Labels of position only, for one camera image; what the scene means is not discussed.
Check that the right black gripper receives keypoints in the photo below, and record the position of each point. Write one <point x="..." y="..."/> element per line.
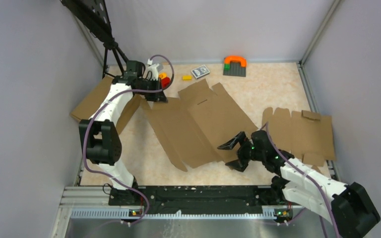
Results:
<point x="240" y="164"/>

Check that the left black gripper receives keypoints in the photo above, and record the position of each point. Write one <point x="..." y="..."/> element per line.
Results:
<point x="157" y="96"/>

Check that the large cardboard box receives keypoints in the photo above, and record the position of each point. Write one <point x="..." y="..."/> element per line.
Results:
<point x="192" y="126"/>

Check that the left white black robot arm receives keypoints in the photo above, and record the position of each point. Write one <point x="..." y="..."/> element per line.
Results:
<point x="100" y="142"/>

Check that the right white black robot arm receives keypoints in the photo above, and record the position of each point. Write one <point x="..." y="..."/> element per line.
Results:
<point x="347" y="207"/>

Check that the playing card deck box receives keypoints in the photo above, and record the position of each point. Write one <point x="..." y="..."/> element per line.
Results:
<point x="200" y="72"/>

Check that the folded cardboard box left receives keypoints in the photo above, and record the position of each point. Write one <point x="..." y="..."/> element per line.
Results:
<point x="92" y="102"/>

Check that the red yellow toy block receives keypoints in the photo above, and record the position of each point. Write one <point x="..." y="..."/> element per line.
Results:
<point x="165" y="80"/>

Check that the small yellow block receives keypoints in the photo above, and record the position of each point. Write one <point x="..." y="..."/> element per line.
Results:
<point x="186" y="77"/>

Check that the flat cardboard sheet right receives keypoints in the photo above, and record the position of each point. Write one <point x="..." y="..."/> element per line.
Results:
<point x="305" y="134"/>

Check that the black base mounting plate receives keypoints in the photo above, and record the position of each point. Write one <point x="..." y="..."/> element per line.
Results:
<point x="200" y="200"/>

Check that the grey plate with orange arch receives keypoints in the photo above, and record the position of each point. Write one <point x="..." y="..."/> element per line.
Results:
<point x="235" y="66"/>

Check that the black tripod stand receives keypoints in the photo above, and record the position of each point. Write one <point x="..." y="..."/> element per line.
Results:
<point x="94" y="16"/>

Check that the aluminium frame rail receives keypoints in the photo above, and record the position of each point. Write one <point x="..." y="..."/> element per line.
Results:
<point x="84" y="212"/>

